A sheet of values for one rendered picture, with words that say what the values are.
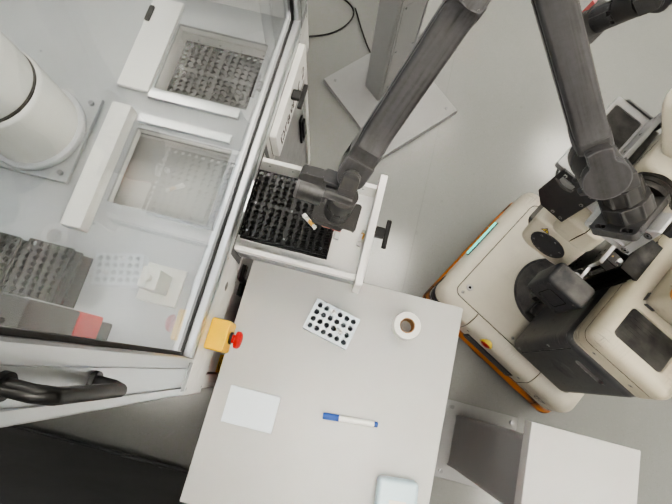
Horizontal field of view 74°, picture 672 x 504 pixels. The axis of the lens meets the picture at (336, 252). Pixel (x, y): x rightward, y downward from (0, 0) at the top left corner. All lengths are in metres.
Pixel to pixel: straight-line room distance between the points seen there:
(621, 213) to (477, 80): 1.70
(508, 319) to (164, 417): 1.41
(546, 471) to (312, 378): 0.62
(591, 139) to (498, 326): 1.07
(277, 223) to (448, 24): 0.62
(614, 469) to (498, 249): 0.85
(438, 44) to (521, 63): 1.93
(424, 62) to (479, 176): 1.54
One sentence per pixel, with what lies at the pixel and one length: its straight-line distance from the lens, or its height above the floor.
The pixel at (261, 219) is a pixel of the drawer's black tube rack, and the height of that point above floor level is 0.87.
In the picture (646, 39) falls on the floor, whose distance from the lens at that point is 3.11.
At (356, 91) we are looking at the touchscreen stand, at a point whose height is 0.04.
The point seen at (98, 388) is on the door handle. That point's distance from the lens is 0.55.
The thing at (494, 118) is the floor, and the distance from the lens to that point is 2.45.
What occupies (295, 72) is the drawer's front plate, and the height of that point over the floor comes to 0.93.
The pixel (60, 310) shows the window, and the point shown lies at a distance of 0.56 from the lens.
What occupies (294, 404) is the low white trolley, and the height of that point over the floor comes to 0.76.
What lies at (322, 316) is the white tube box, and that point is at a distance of 1.19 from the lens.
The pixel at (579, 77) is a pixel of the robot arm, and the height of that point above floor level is 1.37.
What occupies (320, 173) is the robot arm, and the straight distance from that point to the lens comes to 0.90.
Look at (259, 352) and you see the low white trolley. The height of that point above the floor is 0.76.
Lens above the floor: 1.95
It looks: 75 degrees down
